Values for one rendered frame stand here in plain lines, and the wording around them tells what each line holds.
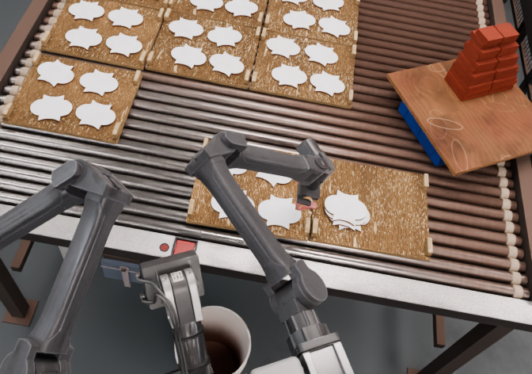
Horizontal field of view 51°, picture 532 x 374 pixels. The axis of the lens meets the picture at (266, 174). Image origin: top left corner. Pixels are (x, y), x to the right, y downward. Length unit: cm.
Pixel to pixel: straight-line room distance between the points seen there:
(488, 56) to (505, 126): 27
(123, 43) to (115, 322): 125
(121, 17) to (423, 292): 161
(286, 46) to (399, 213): 87
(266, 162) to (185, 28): 115
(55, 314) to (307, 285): 49
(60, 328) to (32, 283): 174
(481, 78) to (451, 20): 66
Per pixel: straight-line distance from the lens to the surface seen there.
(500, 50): 225
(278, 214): 189
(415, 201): 206
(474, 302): 198
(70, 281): 112
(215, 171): 122
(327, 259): 187
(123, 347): 269
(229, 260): 182
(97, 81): 224
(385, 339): 284
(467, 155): 213
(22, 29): 248
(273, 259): 119
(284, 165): 146
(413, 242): 197
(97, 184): 112
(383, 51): 256
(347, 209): 193
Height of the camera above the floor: 255
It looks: 55 degrees down
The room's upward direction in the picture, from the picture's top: 12 degrees clockwise
